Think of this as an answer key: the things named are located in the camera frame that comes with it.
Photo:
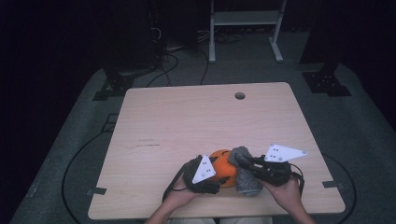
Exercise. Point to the orange ball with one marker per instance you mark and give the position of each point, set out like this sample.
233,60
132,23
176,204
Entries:
222,169

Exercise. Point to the grey fuzzy sock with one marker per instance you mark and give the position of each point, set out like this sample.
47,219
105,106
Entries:
247,183

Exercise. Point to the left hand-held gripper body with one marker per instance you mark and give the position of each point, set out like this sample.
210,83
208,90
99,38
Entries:
199,183

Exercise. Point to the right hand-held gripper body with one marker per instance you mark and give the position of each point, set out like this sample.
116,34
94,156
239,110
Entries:
274,172

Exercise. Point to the black stand base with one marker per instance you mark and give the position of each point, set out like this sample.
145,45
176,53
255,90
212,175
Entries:
115,87
327,82

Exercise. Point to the grey tape marker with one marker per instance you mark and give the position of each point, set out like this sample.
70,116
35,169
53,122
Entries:
97,191
332,184

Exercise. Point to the person's left hand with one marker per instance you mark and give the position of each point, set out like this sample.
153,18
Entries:
180,194

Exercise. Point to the person's right hand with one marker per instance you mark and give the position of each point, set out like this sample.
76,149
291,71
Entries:
288,196

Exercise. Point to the white metal stand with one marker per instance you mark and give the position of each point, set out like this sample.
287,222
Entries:
246,18

